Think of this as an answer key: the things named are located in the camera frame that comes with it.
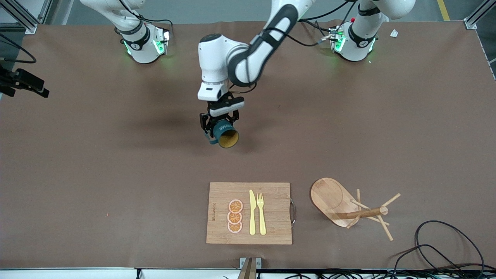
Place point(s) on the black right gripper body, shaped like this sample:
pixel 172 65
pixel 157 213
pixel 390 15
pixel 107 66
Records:
pixel 11 79

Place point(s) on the teal cup yellow inside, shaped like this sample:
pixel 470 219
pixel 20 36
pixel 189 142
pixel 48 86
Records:
pixel 223 128

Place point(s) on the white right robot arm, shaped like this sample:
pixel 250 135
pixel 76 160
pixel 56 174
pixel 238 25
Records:
pixel 141 46

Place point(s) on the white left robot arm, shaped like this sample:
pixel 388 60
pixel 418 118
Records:
pixel 248 62

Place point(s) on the wooden cup rack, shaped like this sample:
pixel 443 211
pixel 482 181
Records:
pixel 327 195

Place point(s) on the orange slice toy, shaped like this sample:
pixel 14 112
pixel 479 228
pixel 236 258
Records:
pixel 235 205
pixel 234 218

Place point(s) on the yellow plastic knife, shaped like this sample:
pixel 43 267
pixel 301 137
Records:
pixel 252 217

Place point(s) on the bamboo cutting board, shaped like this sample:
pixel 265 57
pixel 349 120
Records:
pixel 271 213

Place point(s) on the brown table cover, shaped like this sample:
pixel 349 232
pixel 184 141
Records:
pixel 116 174

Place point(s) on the yellow plastic fork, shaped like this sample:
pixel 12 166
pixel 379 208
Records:
pixel 262 221

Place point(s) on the white paper scrap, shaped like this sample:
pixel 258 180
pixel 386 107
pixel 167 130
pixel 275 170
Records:
pixel 394 33

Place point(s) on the aluminium frame profile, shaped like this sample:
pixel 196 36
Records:
pixel 471 23
pixel 27 23

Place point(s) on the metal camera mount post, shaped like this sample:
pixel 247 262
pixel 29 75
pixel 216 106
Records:
pixel 248 269

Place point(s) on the white table edge rail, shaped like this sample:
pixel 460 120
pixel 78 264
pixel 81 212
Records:
pixel 77 273

